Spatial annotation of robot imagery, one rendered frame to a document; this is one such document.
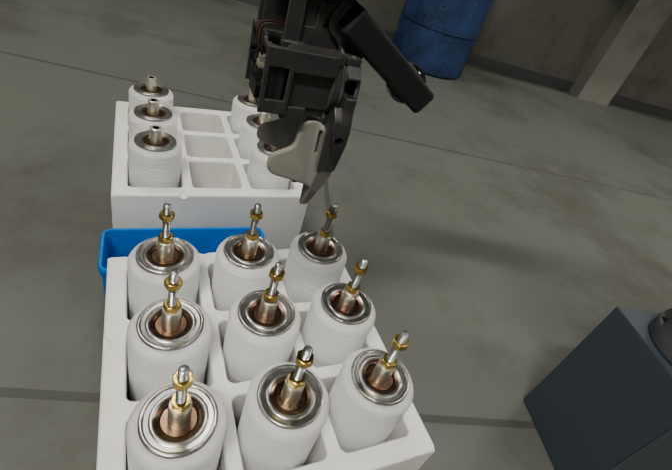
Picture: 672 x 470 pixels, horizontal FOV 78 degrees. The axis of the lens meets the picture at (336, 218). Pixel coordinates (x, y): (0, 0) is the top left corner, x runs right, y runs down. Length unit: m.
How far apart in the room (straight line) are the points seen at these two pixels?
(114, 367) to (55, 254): 0.45
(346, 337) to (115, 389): 0.29
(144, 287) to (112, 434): 0.18
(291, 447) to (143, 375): 0.19
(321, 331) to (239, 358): 0.12
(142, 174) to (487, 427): 0.81
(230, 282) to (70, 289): 0.39
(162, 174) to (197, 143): 0.24
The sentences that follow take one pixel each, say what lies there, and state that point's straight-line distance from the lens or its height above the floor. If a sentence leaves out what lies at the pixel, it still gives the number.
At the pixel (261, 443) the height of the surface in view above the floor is 0.22.
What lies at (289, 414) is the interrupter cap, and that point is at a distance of 0.50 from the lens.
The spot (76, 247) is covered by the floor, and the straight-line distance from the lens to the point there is 1.02.
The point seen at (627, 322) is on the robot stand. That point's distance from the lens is 0.84.
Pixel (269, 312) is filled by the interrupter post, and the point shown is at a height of 0.27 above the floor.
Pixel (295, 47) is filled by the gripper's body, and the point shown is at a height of 0.60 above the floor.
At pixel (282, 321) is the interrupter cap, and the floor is 0.25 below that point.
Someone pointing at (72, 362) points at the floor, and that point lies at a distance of 0.84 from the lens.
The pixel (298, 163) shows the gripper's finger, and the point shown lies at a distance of 0.38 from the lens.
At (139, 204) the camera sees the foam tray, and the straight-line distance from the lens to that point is 0.87.
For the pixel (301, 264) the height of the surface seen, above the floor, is 0.24.
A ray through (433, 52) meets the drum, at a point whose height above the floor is 0.14.
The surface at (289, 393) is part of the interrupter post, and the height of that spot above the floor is 0.27.
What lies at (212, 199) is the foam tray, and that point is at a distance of 0.87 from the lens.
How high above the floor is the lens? 0.69
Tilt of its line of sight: 35 degrees down
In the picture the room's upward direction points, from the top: 19 degrees clockwise
